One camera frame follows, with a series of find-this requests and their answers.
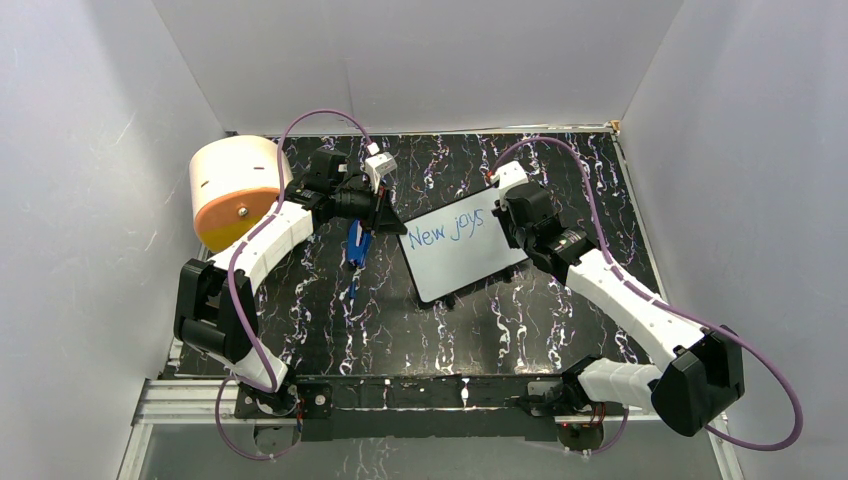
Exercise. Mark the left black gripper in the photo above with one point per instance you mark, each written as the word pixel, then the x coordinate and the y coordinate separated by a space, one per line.
pixel 382 218

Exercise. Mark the small black-framed whiteboard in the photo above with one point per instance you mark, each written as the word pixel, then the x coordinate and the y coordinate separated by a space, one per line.
pixel 456 245

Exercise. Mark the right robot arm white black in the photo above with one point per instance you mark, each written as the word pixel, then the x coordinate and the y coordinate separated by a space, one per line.
pixel 695 372

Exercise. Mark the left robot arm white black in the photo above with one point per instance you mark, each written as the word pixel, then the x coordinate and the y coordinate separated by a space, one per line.
pixel 215 310

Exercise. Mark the blue stapler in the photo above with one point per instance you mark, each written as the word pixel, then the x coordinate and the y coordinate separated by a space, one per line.
pixel 359 240

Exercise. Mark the cream orange cylindrical drum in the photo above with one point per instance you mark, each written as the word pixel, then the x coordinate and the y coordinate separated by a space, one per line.
pixel 233 182

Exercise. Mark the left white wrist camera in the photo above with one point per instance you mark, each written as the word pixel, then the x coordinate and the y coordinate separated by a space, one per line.
pixel 377 165

